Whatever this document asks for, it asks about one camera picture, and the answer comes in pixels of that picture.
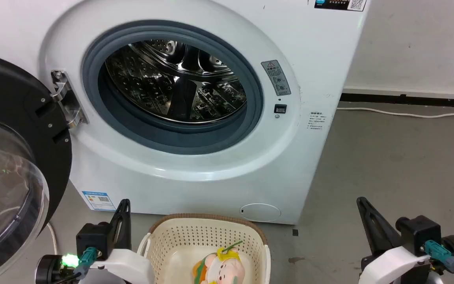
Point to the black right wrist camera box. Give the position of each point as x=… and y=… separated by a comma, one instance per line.
x=420, y=232

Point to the grey rubber door gasket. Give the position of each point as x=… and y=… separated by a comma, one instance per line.
x=172, y=138

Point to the blue energy label sticker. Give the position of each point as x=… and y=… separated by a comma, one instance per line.
x=98, y=200

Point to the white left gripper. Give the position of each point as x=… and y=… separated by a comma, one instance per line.
x=132, y=264

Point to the black QR code label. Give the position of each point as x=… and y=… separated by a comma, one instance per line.
x=339, y=4

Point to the stainless steel washer drum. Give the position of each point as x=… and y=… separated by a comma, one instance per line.
x=160, y=86

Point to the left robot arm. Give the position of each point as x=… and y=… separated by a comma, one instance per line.
x=49, y=270

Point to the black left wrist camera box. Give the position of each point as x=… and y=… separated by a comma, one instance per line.
x=93, y=236

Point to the black wall baseboard strip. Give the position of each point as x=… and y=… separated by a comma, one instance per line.
x=408, y=99

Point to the black round washer door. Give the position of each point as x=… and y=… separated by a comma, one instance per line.
x=10, y=130

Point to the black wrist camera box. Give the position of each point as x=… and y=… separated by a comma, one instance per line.
x=420, y=232
x=93, y=236

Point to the plush doll toy yellow hat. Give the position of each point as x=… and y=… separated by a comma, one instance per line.
x=221, y=268

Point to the cream plastic laundry basket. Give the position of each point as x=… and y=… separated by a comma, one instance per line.
x=172, y=240

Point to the white front-load washing machine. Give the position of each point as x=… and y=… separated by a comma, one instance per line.
x=321, y=51

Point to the metal door hinge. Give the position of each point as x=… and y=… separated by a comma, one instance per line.
x=66, y=100

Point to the grey warning sticker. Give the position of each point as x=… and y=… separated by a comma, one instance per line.
x=276, y=77

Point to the small printed text sticker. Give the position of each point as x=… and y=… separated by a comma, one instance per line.
x=316, y=120

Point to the black door latch socket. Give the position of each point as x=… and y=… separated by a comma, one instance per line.
x=280, y=108

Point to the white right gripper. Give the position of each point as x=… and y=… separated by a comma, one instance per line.
x=392, y=266

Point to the round drain filter cover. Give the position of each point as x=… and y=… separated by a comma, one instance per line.
x=260, y=212

